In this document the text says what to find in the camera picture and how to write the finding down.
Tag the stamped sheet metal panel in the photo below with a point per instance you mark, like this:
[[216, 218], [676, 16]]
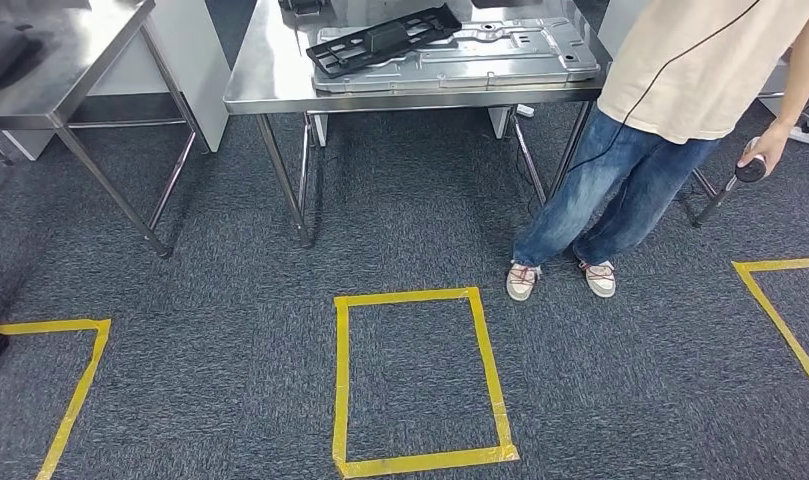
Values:
[[510, 66]]

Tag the person's left hand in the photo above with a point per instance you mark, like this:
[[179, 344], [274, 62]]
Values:
[[775, 142]]

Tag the black plastic plate bracket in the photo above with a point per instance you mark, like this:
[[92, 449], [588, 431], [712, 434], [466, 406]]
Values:
[[384, 36]]

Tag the stainless steel workbench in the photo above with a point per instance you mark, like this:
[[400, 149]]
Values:
[[271, 73]]

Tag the person's left forearm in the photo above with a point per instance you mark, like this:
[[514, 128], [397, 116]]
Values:
[[805, 66]]

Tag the black remote controller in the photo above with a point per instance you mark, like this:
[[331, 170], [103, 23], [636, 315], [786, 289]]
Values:
[[301, 5]]

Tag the yellow floor tape square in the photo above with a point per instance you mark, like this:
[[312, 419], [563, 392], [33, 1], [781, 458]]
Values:
[[76, 397], [775, 265], [341, 397]]

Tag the stainless steel side table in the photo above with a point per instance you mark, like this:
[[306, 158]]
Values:
[[79, 60]]

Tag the person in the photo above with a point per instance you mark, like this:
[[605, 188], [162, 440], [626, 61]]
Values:
[[676, 66]]

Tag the black round handheld device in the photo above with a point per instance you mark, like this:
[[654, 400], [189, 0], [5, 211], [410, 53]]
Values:
[[752, 171]]

